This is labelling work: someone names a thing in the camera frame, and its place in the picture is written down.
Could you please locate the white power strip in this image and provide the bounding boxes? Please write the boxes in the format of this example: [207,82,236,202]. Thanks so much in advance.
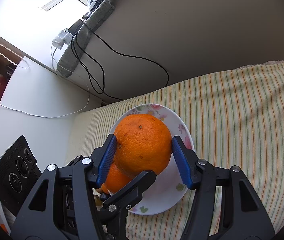
[52,30,73,49]

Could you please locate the grey sill mat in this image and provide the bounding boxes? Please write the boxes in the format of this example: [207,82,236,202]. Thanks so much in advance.
[57,0,118,77]

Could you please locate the large orange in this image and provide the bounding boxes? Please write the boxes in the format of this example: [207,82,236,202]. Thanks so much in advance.
[114,114,172,178]

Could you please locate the white floral plate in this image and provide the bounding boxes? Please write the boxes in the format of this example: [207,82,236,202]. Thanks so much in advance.
[110,103,195,215]

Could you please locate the black cable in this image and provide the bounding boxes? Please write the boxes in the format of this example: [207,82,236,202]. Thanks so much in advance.
[70,22,170,102]

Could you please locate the white cable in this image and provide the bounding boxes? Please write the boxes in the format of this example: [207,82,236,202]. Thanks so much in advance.
[0,45,91,170]

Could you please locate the striped table cloth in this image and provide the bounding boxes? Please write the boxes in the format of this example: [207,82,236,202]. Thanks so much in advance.
[65,61,284,231]

